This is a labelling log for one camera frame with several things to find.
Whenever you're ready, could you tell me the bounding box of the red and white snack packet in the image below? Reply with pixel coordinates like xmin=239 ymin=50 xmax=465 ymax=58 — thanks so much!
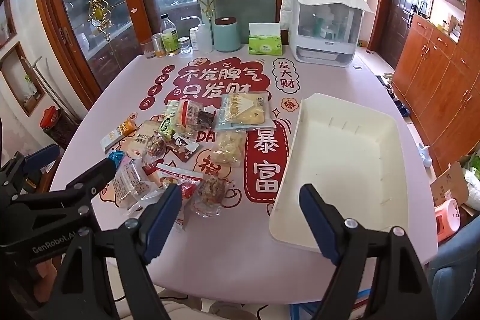
xmin=155 ymin=163 xmax=204 ymax=193

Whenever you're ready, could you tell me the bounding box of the green and white bag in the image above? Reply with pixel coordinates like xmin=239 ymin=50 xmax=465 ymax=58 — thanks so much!
xmin=459 ymin=151 xmax=480 ymax=210

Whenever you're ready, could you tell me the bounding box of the orange and white stick packet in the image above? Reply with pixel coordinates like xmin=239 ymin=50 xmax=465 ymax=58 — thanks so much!
xmin=100 ymin=113 xmax=139 ymax=152

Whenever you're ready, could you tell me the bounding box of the white plastic bin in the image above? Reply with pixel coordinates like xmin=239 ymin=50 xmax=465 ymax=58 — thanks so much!
xmin=269 ymin=92 xmax=409 ymax=254

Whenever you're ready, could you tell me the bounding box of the crumbly cake clear packet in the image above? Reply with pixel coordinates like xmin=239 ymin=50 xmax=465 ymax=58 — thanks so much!
xmin=217 ymin=91 xmax=277 ymax=132

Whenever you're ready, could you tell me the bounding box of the puffed rice cake clear bag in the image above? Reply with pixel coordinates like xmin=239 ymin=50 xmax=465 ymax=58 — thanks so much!
xmin=211 ymin=130 xmax=248 ymax=168

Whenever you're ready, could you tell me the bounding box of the red container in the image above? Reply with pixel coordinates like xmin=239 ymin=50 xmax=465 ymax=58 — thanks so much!
xmin=39 ymin=106 xmax=62 ymax=129

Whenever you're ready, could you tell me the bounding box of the brown chocolate snack packet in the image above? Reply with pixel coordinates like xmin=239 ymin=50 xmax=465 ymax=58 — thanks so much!
xmin=165 ymin=136 xmax=202 ymax=164

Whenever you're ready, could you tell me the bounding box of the brown entry door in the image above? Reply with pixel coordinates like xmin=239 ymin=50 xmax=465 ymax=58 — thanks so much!
xmin=375 ymin=0 xmax=422 ymax=69

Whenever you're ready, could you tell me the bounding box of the green pastry packet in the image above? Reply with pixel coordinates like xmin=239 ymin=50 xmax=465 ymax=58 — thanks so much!
xmin=157 ymin=115 xmax=180 ymax=141

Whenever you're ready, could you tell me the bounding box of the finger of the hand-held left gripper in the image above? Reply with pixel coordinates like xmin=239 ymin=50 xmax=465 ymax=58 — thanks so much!
xmin=64 ymin=158 xmax=118 ymax=199
xmin=10 ymin=144 xmax=61 ymax=175

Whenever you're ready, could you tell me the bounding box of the small blue wrapper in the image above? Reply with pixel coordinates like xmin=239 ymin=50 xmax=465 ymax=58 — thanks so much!
xmin=107 ymin=150 xmax=125 ymax=168

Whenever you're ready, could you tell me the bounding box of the clear pastry packet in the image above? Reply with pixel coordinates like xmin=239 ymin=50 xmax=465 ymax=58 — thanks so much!
xmin=112 ymin=158 xmax=151 ymax=211

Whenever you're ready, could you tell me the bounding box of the teal canister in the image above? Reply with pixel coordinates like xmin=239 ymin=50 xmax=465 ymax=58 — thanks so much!
xmin=213 ymin=17 xmax=241 ymax=52

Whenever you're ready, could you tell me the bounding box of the green tissue box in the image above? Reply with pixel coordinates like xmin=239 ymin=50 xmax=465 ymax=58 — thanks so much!
xmin=247 ymin=22 xmax=283 ymax=56

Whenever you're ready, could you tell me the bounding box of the pink stool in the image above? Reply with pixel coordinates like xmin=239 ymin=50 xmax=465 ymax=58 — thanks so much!
xmin=435 ymin=198 xmax=462 ymax=244

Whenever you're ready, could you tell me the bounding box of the bread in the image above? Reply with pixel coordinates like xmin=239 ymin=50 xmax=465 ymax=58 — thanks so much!
xmin=173 ymin=98 xmax=211 ymax=136

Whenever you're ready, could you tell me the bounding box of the white packet with brown print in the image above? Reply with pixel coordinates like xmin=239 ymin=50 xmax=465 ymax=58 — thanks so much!
xmin=125 ymin=121 xmax=162 ymax=159

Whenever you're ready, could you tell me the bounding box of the white storage box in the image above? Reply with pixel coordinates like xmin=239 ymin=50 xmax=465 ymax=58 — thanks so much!
xmin=289 ymin=3 xmax=365 ymax=63

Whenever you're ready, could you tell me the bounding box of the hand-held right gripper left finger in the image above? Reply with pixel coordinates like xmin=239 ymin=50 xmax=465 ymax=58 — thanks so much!
xmin=45 ymin=184 xmax=184 ymax=320

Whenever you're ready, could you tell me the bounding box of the cardboard box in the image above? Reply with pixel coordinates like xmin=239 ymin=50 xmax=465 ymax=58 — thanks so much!
xmin=429 ymin=160 xmax=471 ymax=208

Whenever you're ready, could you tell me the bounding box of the green label bottle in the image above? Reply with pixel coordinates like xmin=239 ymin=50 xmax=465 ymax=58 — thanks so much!
xmin=160 ymin=13 xmax=181 ymax=56

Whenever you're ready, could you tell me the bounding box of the white and blue toy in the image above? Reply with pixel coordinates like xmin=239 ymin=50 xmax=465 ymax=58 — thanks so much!
xmin=418 ymin=142 xmax=436 ymax=169

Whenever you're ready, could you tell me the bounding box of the nut cluster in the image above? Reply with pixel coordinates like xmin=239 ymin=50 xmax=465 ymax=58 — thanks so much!
xmin=190 ymin=175 xmax=228 ymax=219
xmin=143 ymin=134 xmax=168 ymax=166

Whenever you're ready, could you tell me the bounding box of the translucent plastic bottle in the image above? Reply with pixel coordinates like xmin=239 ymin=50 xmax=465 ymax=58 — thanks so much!
xmin=182 ymin=16 xmax=214 ymax=53

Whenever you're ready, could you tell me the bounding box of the wooden picture frame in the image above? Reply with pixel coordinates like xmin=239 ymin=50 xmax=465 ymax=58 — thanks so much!
xmin=0 ymin=40 xmax=47 ymax=118

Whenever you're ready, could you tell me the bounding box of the wooden cabinet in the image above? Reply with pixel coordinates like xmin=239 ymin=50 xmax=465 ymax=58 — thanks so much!
xmin=392 ymin=0 xmax=480 ymax=171

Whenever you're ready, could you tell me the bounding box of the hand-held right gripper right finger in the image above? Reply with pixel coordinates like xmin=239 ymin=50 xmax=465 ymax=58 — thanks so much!
xmin=299 ymin=184 xmax=437 ymax=320

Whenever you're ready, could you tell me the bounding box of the small dark brown packet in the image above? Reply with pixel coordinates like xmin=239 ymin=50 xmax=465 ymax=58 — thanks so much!
xmin=195 ymin=110 xmax=217 ymax=130

